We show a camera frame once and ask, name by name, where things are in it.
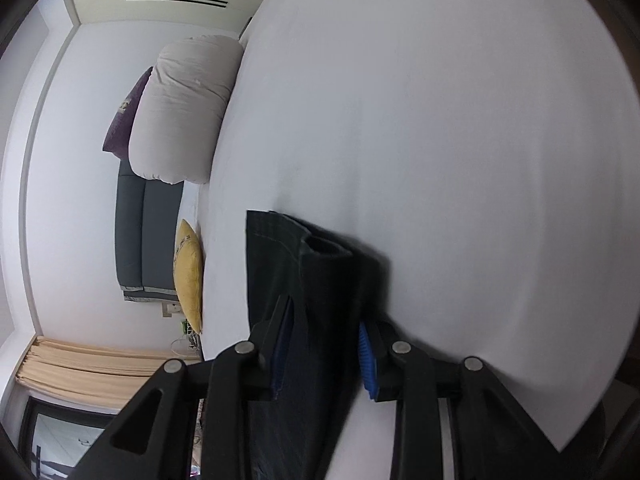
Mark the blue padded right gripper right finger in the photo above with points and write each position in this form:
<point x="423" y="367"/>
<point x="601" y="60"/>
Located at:
<point x="377" y="364"/>

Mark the dark framed window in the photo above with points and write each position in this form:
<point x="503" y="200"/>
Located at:
<point x="53" y="438"/>

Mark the white bed sheet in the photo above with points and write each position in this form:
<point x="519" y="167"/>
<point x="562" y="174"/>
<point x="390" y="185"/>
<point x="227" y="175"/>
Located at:
<point x="487" y="149"/>

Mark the yellow cushion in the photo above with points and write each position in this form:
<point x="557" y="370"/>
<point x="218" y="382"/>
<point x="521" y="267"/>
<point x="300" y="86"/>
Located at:
<point x="188" y="274"/>

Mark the black denim pants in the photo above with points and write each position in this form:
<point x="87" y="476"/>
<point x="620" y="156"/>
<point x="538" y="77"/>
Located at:
<point x="334" y="282"/>

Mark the beige folded duvet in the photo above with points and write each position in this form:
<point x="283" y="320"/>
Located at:
<point x="181" y="110"/>

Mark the beige curtain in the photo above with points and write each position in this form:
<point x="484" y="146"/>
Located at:
<point x="103" y="377"/>

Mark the dark grey headboard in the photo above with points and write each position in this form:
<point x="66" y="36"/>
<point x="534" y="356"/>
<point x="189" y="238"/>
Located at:
<point x="146" y="220"/>

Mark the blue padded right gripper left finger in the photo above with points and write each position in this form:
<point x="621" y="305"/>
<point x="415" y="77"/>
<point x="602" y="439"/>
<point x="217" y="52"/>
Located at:
<point x="271" y="338"/>

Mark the purple pillow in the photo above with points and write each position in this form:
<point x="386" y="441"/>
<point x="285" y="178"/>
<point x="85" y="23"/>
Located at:
<point x="118" y="133"/>

